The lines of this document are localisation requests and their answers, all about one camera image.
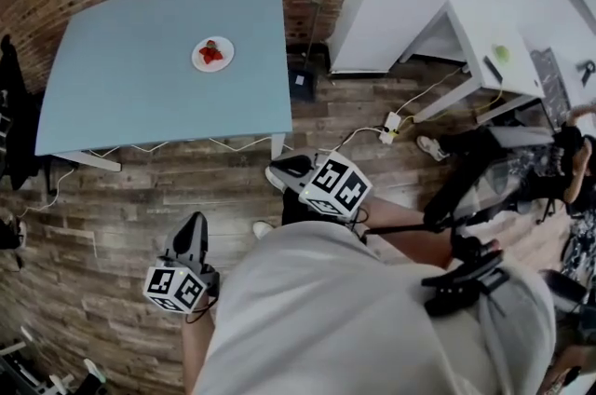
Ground person's black shorts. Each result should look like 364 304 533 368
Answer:
281 187 358 232

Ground black floor box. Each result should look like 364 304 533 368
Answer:
287 69 318 104

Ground black remote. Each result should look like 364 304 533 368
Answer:
482 56 505 85

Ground person's left white shoe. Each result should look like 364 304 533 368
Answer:
252 220 276 240

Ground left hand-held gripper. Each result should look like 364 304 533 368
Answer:
143 211 220 315

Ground light blue table top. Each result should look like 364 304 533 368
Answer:
34 0 294 173

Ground white table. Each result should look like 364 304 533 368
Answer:
400 0 546 124

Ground white power strip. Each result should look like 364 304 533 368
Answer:
379 112 401 145

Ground person's left forearm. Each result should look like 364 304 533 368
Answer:
180 313 218 395

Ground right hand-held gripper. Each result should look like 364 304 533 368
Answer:
274 150 373 223

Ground grey shoulder strap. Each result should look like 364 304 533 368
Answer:
479 266 521 338

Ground black harness buckle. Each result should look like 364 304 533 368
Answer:
421 237 508 318

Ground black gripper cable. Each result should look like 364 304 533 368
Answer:
348 206 374 245
184 293 220 324

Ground yellow cable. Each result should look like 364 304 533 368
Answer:
394 71 505 138

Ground person's right forearm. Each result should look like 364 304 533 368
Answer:
358 196 455 271

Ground person's white shirt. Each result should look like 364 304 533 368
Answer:
193 220 558 395

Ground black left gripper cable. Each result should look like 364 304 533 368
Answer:
184 293 220 324

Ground black equipment stand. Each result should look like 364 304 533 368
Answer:
0 34 43 192

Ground white round plate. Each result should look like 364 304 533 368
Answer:
191 35 236 73

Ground white floor cable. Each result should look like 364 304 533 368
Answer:
18 127 387 217

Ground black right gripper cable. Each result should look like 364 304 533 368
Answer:
348 206 374 245

